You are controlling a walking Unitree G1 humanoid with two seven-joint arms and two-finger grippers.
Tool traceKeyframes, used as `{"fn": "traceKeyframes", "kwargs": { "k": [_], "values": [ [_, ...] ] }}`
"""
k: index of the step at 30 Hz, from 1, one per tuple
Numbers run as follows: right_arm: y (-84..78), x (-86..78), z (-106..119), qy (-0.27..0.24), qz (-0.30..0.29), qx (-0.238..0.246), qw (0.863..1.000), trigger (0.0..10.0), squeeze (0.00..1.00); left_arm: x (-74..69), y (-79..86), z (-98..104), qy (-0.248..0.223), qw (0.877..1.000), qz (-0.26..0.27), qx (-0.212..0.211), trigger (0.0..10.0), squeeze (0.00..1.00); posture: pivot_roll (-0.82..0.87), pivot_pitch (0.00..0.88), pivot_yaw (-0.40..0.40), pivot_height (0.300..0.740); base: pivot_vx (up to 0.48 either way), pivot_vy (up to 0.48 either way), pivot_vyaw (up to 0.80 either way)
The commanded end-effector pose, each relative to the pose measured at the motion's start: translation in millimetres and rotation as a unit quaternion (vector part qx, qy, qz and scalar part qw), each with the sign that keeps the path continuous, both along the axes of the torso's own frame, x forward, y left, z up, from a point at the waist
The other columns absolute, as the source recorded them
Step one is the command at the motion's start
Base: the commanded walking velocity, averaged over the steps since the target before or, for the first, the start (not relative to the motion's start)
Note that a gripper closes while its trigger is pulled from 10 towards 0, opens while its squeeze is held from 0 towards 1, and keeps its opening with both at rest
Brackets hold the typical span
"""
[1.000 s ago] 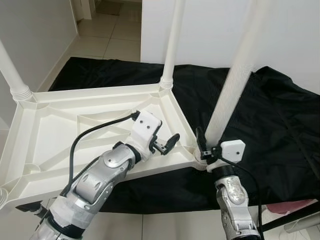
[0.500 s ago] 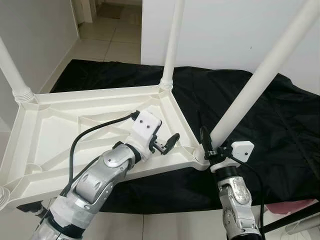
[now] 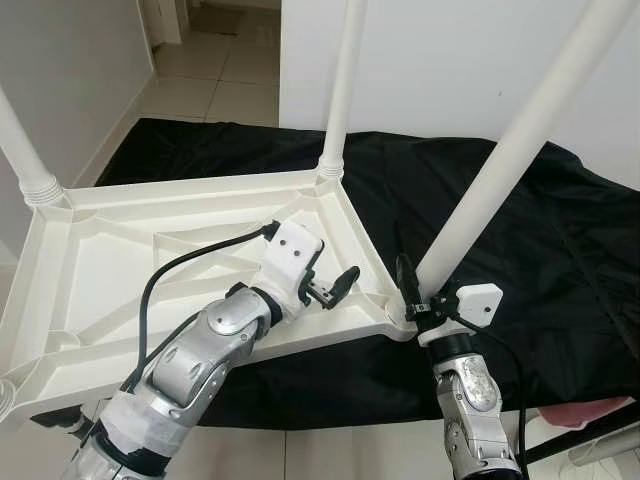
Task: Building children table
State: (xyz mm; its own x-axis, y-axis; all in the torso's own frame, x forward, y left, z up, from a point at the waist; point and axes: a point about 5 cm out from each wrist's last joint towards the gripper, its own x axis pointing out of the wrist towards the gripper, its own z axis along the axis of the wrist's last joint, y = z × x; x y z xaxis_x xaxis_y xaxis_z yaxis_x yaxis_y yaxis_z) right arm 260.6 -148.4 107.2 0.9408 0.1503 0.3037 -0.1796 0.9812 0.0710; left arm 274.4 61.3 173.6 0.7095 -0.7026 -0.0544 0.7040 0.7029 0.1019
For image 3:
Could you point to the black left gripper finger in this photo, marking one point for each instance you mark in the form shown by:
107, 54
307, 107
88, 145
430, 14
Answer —
345, 283
316, 255

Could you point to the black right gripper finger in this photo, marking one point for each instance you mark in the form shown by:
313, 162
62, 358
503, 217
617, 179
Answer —
406, 285

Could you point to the white plastic children table top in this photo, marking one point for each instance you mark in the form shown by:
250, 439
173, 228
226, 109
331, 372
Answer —
100, 260

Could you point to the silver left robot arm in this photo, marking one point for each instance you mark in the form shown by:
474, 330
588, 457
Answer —
190, 365

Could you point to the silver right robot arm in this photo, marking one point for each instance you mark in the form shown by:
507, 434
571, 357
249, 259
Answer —
475, 400

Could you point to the black shiny table cloth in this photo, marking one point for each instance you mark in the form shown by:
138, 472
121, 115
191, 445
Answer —
570, 260

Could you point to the pink cloth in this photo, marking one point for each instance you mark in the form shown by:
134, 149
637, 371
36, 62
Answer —
580, 412

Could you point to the black metal table leg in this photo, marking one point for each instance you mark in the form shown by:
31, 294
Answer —
75, 425
585, 432

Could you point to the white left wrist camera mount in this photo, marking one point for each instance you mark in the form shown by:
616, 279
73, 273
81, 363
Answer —
290, 250

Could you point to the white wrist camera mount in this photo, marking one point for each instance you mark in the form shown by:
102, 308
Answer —
480, 303
290, 250

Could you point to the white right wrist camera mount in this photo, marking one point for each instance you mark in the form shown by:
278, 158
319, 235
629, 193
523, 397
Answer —
480, 303

